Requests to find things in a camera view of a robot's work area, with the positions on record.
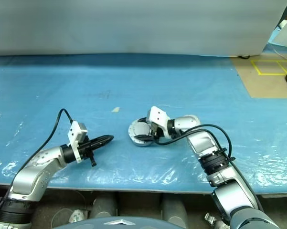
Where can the yellow floor tape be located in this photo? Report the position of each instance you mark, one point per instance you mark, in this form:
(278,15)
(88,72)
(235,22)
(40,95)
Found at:
(267,73)

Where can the small beige tape piece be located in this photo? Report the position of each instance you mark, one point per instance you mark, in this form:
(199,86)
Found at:
(115,109)

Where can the dark grey rounded cylinder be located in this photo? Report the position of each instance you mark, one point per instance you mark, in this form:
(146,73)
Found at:
(105,206)
(174,210)

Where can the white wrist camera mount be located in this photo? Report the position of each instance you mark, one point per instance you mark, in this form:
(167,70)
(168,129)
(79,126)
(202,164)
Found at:
(74,131)
(157,114)

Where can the silver metal bracket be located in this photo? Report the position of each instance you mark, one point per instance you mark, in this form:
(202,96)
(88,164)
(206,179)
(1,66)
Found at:
(211,219)

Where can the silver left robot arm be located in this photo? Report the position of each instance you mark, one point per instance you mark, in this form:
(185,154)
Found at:
(33,171)

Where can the large white backdrop board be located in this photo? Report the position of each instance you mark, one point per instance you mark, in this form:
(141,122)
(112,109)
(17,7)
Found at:
(133,23)

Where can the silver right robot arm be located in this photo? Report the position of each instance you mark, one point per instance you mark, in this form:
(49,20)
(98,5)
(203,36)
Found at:
(203,143)

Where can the grey robot torso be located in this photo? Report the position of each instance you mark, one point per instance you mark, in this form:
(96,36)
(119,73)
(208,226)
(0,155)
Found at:
(129,224)

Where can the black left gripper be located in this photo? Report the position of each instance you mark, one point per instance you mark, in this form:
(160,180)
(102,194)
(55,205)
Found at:
(84,148)

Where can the small white object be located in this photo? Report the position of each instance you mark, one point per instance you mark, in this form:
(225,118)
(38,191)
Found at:
(77,215)

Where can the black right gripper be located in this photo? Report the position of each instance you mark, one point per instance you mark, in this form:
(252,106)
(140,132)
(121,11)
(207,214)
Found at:
(155,132)

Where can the round grey metal disc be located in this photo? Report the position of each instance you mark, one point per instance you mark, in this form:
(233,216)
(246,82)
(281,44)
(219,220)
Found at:
(139,128)

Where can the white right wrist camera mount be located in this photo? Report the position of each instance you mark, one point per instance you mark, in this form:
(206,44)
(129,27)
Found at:
(157,114)

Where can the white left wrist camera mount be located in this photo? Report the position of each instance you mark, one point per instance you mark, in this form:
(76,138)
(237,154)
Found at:
(74,131)

